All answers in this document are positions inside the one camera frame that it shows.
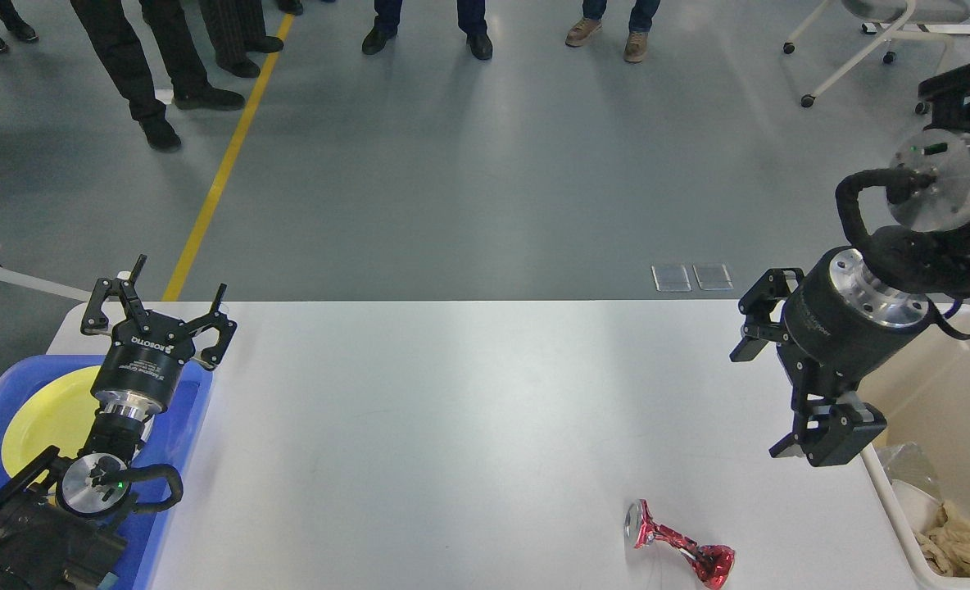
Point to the white paper cup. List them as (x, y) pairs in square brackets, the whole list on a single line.
[(920, 508)]

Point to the right floor socket plate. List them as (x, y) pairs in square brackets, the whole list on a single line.
[(713, 277)]

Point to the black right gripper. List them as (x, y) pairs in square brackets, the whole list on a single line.
[(839, 325)]

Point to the bystander black trousers left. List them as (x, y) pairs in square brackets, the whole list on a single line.
[(120, 51)]

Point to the bystander black trousers middle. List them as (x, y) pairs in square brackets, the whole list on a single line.
[(236, 28)]

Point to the white waste bin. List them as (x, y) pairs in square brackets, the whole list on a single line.
[(924, 393)]

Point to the yellow plastic plate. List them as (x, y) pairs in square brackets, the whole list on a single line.
[(60, 414)]

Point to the aluminium foil tray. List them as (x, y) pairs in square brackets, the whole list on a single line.
[(910, 464)]

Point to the floor socket plate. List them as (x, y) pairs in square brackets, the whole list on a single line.
[(671, 278), (713, 277)]

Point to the white pink plate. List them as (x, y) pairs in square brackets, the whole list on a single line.
[(147, 430)]

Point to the brown paper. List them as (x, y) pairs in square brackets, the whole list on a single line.
[(946, 545)]

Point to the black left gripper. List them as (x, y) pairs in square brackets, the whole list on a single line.
[(141, 369)]

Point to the red foil wrapper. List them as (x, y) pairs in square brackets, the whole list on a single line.
[(712, 563)]

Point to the bystander black trousers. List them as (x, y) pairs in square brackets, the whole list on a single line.
[(236, 28), (120, 51)]

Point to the white rolling chair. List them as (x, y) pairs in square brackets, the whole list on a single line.
[(887, 21)]

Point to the left floor socket plate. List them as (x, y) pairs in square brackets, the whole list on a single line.
[(671, 278)]

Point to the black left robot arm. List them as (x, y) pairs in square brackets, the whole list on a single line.
[(60, 517)]

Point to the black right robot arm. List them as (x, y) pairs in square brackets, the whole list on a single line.
[(906, 267)]

